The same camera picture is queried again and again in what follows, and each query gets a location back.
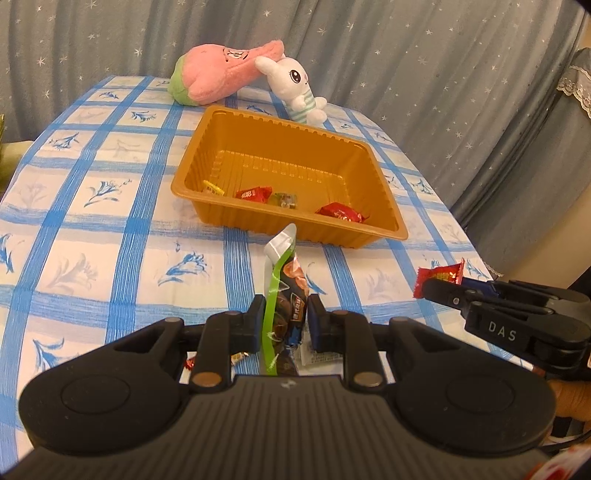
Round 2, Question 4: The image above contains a red patterned cloth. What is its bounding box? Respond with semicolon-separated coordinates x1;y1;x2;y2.
526;445;591;480

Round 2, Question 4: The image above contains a pink peach plush toy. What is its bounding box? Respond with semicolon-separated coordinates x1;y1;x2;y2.
168;39;286;108

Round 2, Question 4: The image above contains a white bunny plush toy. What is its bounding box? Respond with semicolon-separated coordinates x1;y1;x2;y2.
255;56;328;124

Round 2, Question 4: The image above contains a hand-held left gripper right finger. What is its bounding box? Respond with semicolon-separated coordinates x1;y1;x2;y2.
307;294;467;388

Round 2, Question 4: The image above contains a red gold-print candy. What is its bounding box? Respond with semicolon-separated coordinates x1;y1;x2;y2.
315;202;370;225

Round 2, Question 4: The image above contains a person's right hand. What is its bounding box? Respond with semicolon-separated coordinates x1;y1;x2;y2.
549;379;591;421

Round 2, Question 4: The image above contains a blue checkered tablecloth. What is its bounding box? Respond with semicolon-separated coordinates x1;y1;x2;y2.
0;75;504;398

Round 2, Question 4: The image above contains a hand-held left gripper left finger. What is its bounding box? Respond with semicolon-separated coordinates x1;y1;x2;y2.
104;295;267;387

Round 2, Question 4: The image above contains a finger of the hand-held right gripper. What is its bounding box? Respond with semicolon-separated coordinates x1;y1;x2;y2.
462;276;561;305
421;278;478;319

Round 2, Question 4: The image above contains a light green sofa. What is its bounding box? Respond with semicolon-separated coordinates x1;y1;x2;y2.
0;141;33;195

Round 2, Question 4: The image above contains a red white-print snack packet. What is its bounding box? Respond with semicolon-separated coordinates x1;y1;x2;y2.
235;186;273;204

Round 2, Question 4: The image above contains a blue star-print curtain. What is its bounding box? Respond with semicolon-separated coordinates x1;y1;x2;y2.
0;0;591;222

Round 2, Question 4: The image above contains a long green-edged snack packet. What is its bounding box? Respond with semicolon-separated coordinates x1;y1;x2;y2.
261;223;311;376

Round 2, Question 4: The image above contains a blue lace-trimmed cover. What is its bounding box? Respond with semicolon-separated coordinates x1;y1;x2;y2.
450;46;591;227

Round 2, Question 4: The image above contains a white clear snack packet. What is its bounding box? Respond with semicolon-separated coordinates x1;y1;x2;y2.
299;344;346;366

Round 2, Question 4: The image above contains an orange plastic tray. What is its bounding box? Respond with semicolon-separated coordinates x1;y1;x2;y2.
171;105;409;250

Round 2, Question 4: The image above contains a red pillow snack packet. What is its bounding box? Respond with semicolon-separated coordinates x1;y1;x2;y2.
413;258;465;299

